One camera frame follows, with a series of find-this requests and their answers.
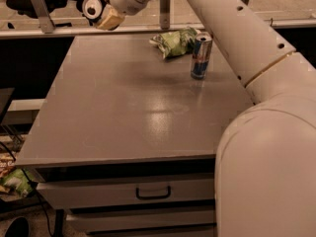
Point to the blue pepsi can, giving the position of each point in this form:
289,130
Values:
93,9

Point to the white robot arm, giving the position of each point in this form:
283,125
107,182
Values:
265,173

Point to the red bull can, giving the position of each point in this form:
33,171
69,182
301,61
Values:
201,55

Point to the green chip bag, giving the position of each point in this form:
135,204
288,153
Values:
177,43

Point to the grey drawer cabinet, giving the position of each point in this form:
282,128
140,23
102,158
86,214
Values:
117,109

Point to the snack bags on floor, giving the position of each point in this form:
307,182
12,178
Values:
12,179

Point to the middle grey drawer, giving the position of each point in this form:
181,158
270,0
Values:
141,219

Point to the black round object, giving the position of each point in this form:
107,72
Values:
19,227

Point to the middle metal bracket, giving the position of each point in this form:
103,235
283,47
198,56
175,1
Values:
164,18

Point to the left metal bracket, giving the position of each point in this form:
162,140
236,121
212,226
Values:
45,22

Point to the aluminium rail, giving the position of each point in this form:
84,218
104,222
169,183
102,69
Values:
73,32

